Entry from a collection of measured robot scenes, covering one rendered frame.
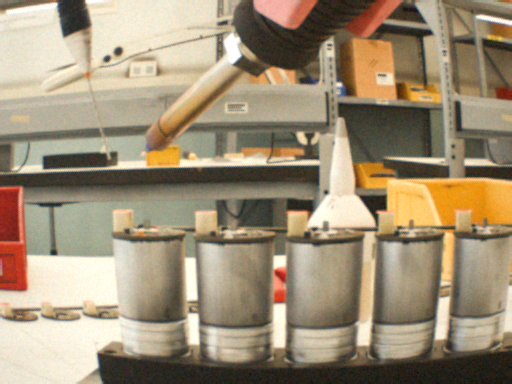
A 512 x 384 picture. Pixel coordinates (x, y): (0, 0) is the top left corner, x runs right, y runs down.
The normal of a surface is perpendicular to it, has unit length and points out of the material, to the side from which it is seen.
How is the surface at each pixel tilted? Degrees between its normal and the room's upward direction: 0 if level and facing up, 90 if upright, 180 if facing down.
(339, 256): 90
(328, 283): 90
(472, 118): 90
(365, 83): 90
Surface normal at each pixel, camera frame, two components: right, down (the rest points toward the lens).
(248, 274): 0.33, 0.06
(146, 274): 0.07, 0.07
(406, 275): -0.28, 0.07
